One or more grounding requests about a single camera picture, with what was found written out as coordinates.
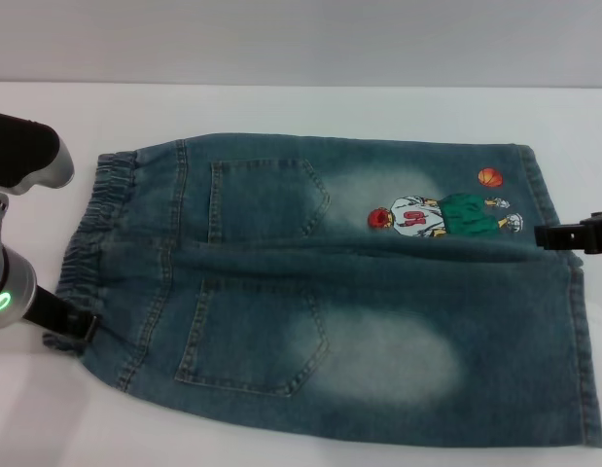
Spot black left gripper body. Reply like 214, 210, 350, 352
22, 284, 76, 337

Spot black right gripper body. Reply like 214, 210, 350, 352
577, 210, 602, 254

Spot blue denim shorts with basketball print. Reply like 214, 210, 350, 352
42, 131, 602, 449

